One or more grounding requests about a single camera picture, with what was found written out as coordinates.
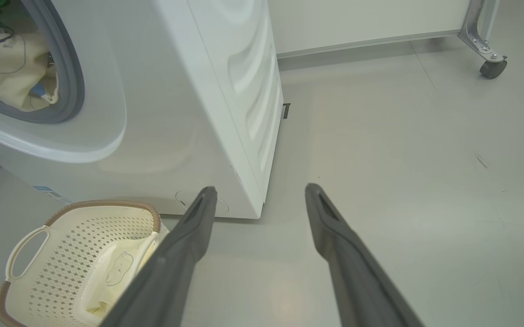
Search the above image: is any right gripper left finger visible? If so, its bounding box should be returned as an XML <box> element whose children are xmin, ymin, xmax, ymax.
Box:
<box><xmin>100</xmin><ymin>186</ymin><xmax>218</xmax><ymax>327</ymax></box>

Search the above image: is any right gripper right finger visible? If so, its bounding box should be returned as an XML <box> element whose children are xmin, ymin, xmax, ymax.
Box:
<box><xmin>305</xmin><ymin>183</ymin><xmax>426</xmax><ymax>327</ymax></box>

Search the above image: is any cream bear-print garment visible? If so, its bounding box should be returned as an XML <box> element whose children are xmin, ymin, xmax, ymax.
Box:
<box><xmin>0</xmin><ymin>31</ymin><xmax>59</xmax><ymax>113</ymax></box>
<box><xmin>85</xmin><ymin>238</ymin><xmax>158</xmax><ymax>318</ymax></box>

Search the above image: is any cream perforated laundry basket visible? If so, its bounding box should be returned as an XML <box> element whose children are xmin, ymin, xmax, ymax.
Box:
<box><xmin>0</xmin><ymin>200</ymin><xmax>170</xmax><ymax>327</ymax></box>

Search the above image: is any white front-load washing machine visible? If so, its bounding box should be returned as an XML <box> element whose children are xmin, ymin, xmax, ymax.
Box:
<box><xmin>0</xmin><ymin>0</ymin><xmax>285</xmax><ymax>219</ymax></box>

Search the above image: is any blue white energy label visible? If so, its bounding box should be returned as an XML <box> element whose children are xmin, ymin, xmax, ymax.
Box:
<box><xmin>33</xmin><ymin>185</ymin><xmax>73</xmax><ymax>205</ymax></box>

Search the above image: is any white partition panel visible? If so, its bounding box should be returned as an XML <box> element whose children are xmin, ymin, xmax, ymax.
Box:
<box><xmin>267</xmin><ymin>0</ymin><xmax>471</xmax><ymax>59</ymax></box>

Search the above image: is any metal leg with caster wheel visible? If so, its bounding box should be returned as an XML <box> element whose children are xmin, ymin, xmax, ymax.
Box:
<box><xmin>458</xmin><ymin>0</ymin><xmax>509</xmax><ymax>80</ymax></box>

